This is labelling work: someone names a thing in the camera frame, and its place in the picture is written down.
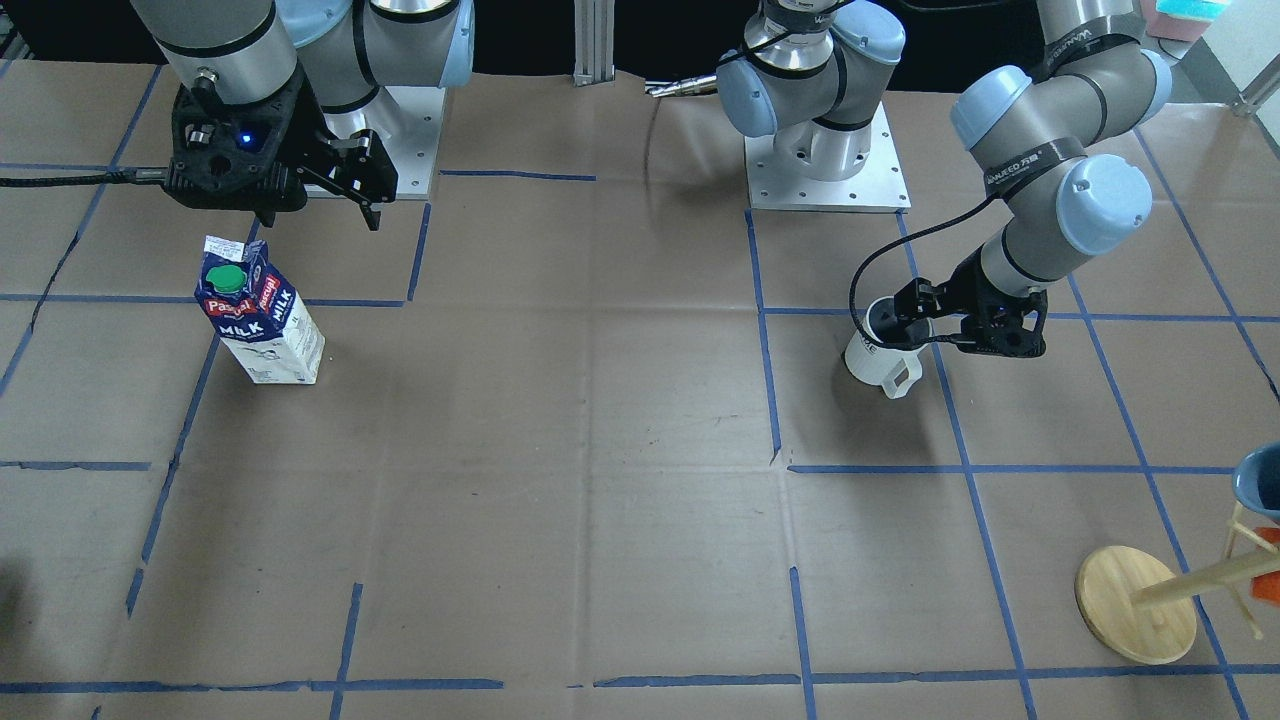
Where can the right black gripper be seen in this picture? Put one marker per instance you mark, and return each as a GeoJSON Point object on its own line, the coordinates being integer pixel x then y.
{"type": "Point", "coordinates": [309, 128]}

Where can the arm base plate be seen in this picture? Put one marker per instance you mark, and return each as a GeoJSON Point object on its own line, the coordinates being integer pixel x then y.
{"type": "Point", "coordinates": [409, 121]}
{"type": "Point", "coordinates": [880, 185]}

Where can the blue white milk carton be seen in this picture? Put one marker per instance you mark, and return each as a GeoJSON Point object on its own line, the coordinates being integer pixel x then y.
{"type": "Point", "coordinates": [257, 313]}

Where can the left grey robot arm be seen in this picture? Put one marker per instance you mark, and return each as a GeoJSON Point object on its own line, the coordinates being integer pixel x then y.
{"type": "Point", "coordinates": [810, 74]}

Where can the blue hanging cup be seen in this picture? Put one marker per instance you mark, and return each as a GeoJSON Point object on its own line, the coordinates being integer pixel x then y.
{"type": "Point", "coordinates": [1256, 481]}

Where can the wooden mug tree stand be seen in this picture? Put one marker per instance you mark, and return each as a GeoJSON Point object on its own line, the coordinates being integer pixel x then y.
{"type": "Point", "coordinates": [1137, 606]}

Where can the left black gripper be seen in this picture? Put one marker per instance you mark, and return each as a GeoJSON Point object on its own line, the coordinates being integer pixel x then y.
{"type": "Point", "coordinates": [968, 287]}

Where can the white mug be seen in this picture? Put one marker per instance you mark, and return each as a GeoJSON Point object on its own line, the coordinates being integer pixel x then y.
{"type": "Point", "coordinates": [894, 369]}

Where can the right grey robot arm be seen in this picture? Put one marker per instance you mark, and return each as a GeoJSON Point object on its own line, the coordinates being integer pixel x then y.
{"type": "Point", "coordinates": [348, 49]}

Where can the aluminium frame post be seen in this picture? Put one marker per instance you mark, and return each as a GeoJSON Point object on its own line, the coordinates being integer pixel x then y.
{"type": "Point", "coordinates": [593, 23]}

